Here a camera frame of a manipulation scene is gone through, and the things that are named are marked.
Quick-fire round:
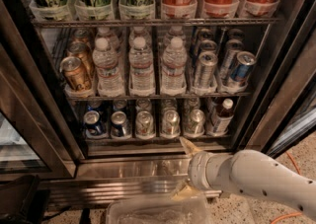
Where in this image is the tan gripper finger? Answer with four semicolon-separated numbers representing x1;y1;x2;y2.
170;182;200;201
180;136;201;156

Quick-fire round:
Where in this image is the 7up can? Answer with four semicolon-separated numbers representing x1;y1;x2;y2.
184;109;205;136
161;110;180;138
135;111;155;139

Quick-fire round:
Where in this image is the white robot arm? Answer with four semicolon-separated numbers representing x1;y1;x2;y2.
171;137;316;220

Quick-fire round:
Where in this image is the front right Pepsi can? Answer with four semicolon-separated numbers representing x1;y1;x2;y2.
111;112;131;139

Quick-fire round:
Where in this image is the pepsi can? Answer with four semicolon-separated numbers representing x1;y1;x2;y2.
83;111;106;136
111;112;131;139

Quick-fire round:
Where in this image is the front left Red Bull can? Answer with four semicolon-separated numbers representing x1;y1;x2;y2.
194;51;218;89

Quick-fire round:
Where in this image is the red bull can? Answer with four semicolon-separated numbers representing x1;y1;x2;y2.
227;51;256;88
194;51;218;89

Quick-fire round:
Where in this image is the front left Pepsi can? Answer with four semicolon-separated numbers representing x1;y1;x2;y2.
83;111;106;136

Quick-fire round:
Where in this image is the open fridge door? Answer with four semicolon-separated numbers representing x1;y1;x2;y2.
246;31;316;151

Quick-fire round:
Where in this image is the front right Red Bull can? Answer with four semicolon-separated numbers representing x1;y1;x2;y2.
227;51;256;88

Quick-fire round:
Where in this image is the stainless steel fridge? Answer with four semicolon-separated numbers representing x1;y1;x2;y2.
0;0;316;209

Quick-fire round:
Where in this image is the front gold can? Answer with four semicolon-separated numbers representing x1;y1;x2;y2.
60;56;92;92

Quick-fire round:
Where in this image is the gold can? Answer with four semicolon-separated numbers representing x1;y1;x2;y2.
60;56;92;92
66;42;94;78

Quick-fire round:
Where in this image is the clear plastic bin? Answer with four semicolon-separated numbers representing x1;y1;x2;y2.
106;194;212;224

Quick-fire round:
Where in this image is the brown bottle white cap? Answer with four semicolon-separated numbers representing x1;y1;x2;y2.
207;99;233;136

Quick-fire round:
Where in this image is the front middle water bottle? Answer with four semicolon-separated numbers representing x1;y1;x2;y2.
128;37;155;97

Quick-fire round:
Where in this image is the water bottle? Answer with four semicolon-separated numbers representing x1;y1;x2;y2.
161;37;188;96
93;37;124;97
128;37;155;97

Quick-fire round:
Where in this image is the front right water bottle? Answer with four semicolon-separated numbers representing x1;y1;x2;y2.
161;37;188;96

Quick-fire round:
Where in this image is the front left water bottle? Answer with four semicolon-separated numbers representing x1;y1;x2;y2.
93;37;124;97

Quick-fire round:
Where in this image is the black object lower left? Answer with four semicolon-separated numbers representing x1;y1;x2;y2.
0;175;50;224

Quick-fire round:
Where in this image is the orange power cable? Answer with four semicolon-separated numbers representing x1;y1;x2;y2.
270;151;303;224

